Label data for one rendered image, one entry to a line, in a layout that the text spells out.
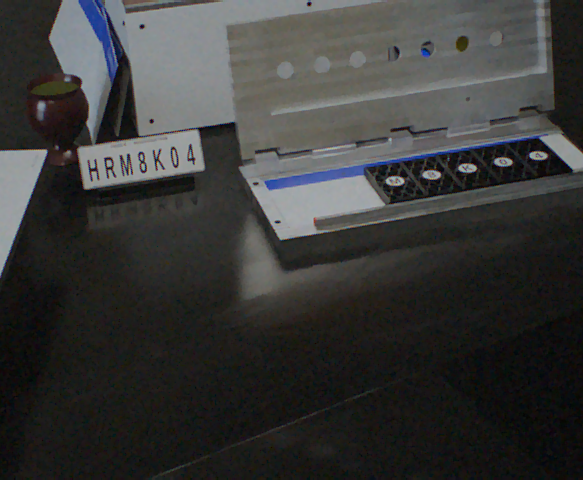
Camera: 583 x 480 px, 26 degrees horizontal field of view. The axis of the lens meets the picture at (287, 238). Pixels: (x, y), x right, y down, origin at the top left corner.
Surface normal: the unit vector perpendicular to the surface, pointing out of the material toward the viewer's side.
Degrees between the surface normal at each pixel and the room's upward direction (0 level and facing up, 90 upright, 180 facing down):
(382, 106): 75
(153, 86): 90
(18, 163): 0
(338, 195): 0
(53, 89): 0
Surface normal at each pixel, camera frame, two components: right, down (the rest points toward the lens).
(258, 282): -0.04, -0.86
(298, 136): 0.25, 0.25
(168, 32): 0.27, 0.48
